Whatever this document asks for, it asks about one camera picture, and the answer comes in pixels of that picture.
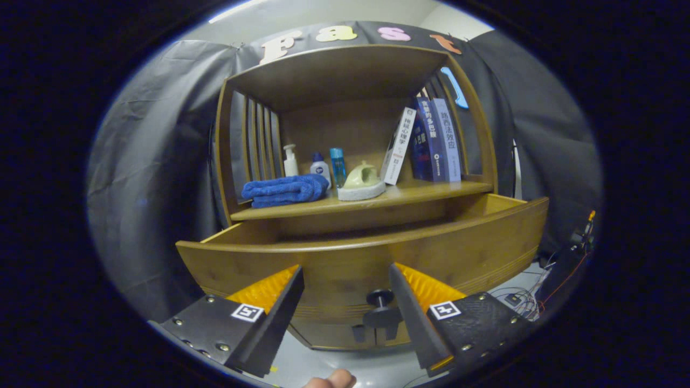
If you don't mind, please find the white book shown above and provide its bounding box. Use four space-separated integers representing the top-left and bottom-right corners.
380 107 417 186

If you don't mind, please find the wooden drawer with black knob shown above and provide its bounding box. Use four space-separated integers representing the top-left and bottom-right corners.
176 193 549 345

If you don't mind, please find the black and orange device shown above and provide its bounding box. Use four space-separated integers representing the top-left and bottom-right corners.
571 210 596 248

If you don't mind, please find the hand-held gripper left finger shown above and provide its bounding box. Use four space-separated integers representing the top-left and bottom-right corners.
148 265 305 378

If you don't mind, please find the wooden countertop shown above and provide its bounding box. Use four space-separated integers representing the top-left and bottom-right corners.
230 179 494 221

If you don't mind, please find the blue book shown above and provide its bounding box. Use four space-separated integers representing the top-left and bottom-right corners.
415 97 449 183

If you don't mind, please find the dark navy book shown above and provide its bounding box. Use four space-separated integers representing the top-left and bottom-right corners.
410 121 433 181

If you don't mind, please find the pale green scrub brush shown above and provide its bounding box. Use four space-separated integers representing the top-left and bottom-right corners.
337 160 387 202

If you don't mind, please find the wooden cabinet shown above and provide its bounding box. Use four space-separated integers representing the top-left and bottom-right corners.
215 44 499 351

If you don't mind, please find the white bottle with blue cap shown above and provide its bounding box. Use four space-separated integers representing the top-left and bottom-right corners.
309 152 332 189

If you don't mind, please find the blue folded towel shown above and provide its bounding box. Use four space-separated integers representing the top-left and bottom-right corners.
241 174 330 209

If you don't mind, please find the black case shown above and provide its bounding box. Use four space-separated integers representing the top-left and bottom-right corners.
536 245 588 313

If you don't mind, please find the black backdrop cloth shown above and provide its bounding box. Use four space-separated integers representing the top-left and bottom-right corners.
86 22 603 324

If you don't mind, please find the clear blue bottle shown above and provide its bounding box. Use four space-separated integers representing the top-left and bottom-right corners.
329 148 347 189

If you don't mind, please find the wooden cabinet door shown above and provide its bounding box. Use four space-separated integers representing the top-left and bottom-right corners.
289 322 372 351
372 322 417 349

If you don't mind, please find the lavender book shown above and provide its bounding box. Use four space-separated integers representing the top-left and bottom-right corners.
431 98 462 183

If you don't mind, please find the tangle of floor cables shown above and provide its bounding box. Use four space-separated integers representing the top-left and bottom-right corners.
488 259 556 321

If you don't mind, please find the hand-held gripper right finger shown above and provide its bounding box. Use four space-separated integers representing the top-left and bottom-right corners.
389 262 537 378

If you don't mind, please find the white pump bottle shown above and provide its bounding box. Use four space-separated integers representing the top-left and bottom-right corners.
283 144 300 177

